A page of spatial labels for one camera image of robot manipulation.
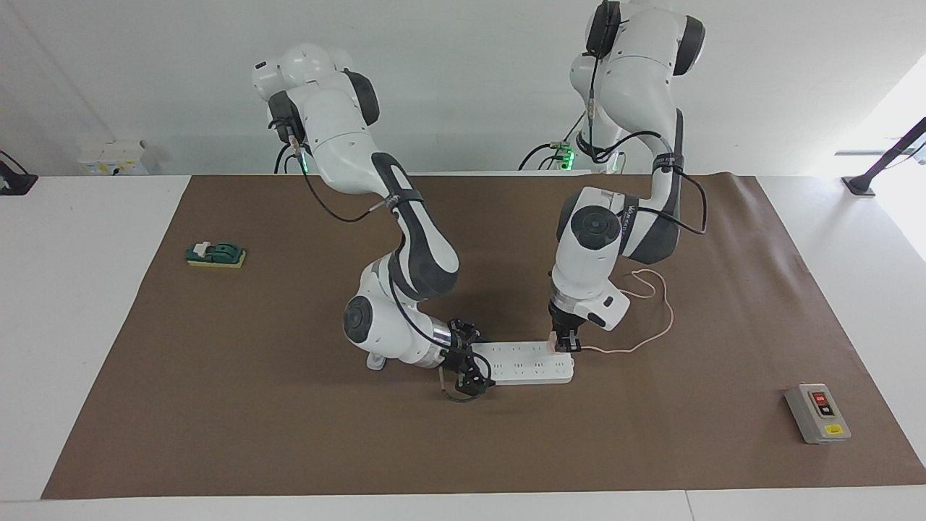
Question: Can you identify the white power strip with cord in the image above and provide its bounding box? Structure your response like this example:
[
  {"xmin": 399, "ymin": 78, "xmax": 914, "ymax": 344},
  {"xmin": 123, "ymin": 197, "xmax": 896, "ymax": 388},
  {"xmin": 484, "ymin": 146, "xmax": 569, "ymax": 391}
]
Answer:
[{"xmin": 365, "ymin": 340, "xmax": 576, "ymax": 386}]

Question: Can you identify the pink charging cable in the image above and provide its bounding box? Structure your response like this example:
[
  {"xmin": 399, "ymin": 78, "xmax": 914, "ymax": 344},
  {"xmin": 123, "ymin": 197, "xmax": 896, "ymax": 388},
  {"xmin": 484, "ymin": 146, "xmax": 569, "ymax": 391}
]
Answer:
[{"xmin": 579, "ymin": 269, "xmax": 675, "ymax": 355}]

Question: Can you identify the brown paper table mat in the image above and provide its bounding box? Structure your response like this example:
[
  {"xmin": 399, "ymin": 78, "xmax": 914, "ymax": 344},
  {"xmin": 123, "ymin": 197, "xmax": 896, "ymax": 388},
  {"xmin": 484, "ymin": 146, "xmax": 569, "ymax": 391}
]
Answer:
[{"xmin": 41, "ymin": 174, "xmax": 926, "ymax": 500}]

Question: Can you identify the black angled stand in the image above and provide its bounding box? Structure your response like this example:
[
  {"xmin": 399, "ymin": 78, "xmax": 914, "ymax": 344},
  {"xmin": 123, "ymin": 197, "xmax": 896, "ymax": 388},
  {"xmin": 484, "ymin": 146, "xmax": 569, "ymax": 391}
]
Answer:
[{"xmin": 843, "ymin": 117, "xmax": 926, "ymax": 198}]

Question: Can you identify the white box with yellow labels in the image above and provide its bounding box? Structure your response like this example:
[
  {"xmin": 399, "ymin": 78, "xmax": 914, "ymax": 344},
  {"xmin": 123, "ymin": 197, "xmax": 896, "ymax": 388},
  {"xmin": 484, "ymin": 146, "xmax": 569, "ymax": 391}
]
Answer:
[{"xmin": 78, "ymin": 140, "xmax": 148, "ymax": 176}]

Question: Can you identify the black left base cable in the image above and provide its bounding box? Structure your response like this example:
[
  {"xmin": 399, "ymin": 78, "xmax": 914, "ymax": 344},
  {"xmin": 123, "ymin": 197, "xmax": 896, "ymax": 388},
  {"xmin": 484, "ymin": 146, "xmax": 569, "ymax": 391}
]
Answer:
[{"xmin": 518, "ymin": 109, "xmax": 587, "ymax": 171}]

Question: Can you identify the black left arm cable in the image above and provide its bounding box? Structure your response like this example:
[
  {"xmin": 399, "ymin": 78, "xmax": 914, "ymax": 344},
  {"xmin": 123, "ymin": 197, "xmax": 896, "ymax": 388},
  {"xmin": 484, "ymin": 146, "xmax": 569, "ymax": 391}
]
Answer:
[{"xmin": 579, "ymin": 51, "xmax": 709, "ymax": 237}]

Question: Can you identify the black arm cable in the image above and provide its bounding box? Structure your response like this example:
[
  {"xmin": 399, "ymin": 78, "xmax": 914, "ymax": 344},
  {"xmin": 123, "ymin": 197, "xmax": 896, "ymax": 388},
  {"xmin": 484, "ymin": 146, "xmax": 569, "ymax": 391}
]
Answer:
[
  {"xmin": 269, "ymin": 109, "xmax": 471, "ymax": 403},
  {"xmin": 579, "ymin": 51, "xmax": 709, "ymax": 237}
]

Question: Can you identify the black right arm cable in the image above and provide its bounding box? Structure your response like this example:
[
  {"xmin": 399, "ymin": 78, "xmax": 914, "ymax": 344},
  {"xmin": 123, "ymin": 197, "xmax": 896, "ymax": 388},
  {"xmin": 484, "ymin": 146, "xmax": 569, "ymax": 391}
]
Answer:
[{"xmin": 269, "ymin": 109, "xmax": 471, "ymax": 403}]

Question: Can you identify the grey on-off switch box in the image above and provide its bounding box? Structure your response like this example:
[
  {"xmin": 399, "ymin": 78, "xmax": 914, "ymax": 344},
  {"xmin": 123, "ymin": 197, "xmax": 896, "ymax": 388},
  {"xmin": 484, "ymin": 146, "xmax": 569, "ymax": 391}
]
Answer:
[{"xmin": 785, "ymin": 383, "xmax": 852, "ymax": 444}]

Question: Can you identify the green knife switch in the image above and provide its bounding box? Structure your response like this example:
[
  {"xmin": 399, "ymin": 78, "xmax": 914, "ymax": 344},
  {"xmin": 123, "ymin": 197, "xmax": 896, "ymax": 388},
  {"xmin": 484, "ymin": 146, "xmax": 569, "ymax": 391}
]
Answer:
[{"xmin": 185, "ymin": 241, "xmax": 247, "ymax": 269}]

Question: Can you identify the black clamp mount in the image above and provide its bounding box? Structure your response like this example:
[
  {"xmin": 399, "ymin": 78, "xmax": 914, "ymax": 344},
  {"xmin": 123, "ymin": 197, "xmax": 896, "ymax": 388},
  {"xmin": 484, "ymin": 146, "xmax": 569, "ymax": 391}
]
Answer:
[{"xmin": 0, "ymin": 151, "xmax": 38, "ymax": 196}]

